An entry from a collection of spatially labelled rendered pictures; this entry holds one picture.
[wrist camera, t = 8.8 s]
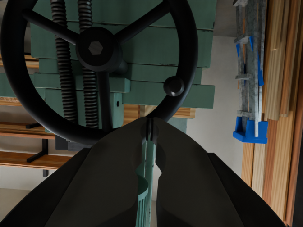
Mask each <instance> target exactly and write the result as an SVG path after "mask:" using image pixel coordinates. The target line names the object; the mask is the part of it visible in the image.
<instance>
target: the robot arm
mask: <svg viewBox="0 0 303 227"><path fill-rule="evenodd" d="M149 130H150V140H151V141H153V143H154V144H155V145H156V159H155V163H156V165H157V166H158V168H159V169H160V171H161V173H162V174H161V175H160V176H159V178H158V187H157V198H156V218H157V227H286V225H285V224H284V223H283V222H282V220H281V219H280V218H279V217H278V215H277V214H276V213H275V212H274V211H273V210H272V208H271V207H270V206H269V205H268V204H267V203H266V202H265V201H264V200H263V199H262V198H261V197H260V196H259V195H258V194H257V193H256V192H255V191H254V190H253V189H252V188H251V187H250V186H249V185H248V184H246V183H245V182H244V181H243V180H242V179H241V178H240V177H239V176H238V175H237V174H236V173H235V172H234V171H233V170H232V169H231V168H230V167H228V166H227V165H226V164H225V163H224V162H223V161H222V160H221V159H220V158H219V157H218V156H217V155H216V154H215V153H208V152H207V151H206V150H205V149H204V148H202V147H201V146H200V145H199V144H198V143H197V142H196V141H195V140H194V139H192V138H191V137H190V136H188V135H187V134H185V133H184V132H182V131H180V130H179V129H177V128H175V127H174V126H172V125H170V124H169V123H167V122H166V121H164V120H162V119H161V118H157V117H153V118H147V117H140V118H138V119H136V120H134V121H132V122H130V123H128V124H126V125H124V126H122V127H120V128H118V129H116V130H114V131H113V132H111V133H109V134H108V135H106V136H105V137H103V138H101V139H100V140H99V141H98V142H97V143H95V144H94V145H93V146H92V147H91V148H83V149H82V150H80V151H79V152H78V153H77V154H76V155H75V156H73V157H72V158H71V159H70V160H68V161H67V162H66V163H65V164H63V165H62V166H61V167H60V168H58V169H57V170H56V171H55V172H53V173H52V174H51V175H50V176H49V177H48V178H46V179H45V180H44V181H43V182H41V183H40V184H39V185H38V186H36V187H35V188H34V189H33V190H32V191H31V192H29V193H28V194H27V195H26V196H25V197H24V198H23V199H22V200H21V201H20V202H19V203H18V204H17V205H16V206H15V207H14V208H13V209H12V210H11V211H10V212H9V213H8V214H7V215H6V216H5V218H4V219H3V220H2V221H1V222H0V227H136V220H137V212H138V176H137V174H136V173H135V170H136V169H137V167H138V166H139V165H140V164H141V162H142V145H143V143H144V142H145V141H147V140H148V135H149Z"/></svg>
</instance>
